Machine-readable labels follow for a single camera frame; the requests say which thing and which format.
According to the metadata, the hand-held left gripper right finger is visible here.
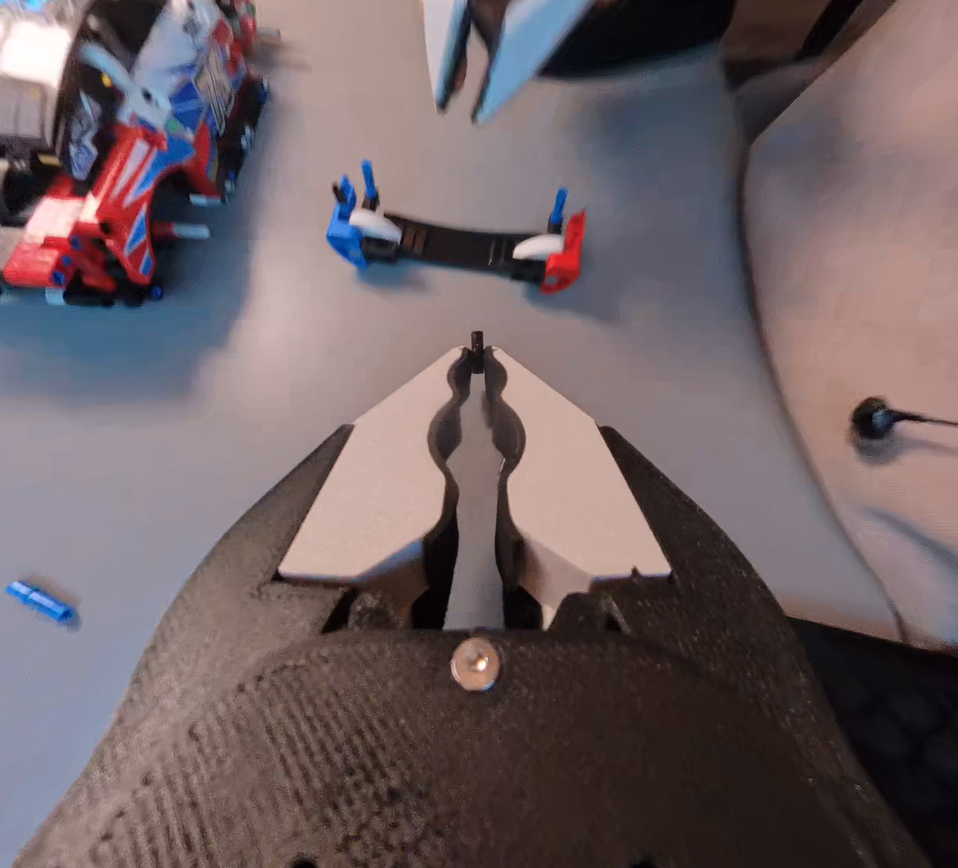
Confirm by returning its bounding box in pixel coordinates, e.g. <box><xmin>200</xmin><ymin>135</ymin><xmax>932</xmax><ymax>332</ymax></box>
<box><xmin>482</xmin><ymin>346</ymin><xmax>672</xmax><ymax>628</ymax></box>

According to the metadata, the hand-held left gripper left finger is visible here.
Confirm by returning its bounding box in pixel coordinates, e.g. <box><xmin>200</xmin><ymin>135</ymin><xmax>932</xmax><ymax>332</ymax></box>
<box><xmin>277</xmin><ymin>346</ymin><xmax>474</xmax><ymax>610</ymax></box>

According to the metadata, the black lego bumper assembly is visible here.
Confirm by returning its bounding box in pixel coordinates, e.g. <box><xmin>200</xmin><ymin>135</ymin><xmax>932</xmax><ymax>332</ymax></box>
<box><xmin>325</xmin><ymin>160</ymin><xmax>589</xmax><ymax>297</ymax></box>

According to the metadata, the red blue lego car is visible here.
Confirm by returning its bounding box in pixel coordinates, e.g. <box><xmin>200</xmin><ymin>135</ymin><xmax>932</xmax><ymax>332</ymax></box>
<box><xmin>0</xmin><ymin>0</ymin><xmax>272</xmax><ymax>309</ymax></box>

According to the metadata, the blue lego pin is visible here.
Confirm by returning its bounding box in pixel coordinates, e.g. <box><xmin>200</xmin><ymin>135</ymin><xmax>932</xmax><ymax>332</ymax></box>
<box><xmin>5</xmin><ymin>579</ymin><xmax>80</xmax><ymax>627</ymax></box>

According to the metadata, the person's beige hoodie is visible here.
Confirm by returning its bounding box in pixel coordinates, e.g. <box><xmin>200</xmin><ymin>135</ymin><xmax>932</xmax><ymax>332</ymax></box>
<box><xmin>737</xmin><ymin>0</ymin><xmax>958</xmax><ymax>648</ymax></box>

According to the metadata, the dark textured cloth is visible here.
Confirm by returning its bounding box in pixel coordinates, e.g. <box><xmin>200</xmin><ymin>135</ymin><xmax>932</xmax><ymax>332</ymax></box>
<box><xmin>786</xmin><ymin>615</ymin><xmax>958</xmax><ymax>868</ymax></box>

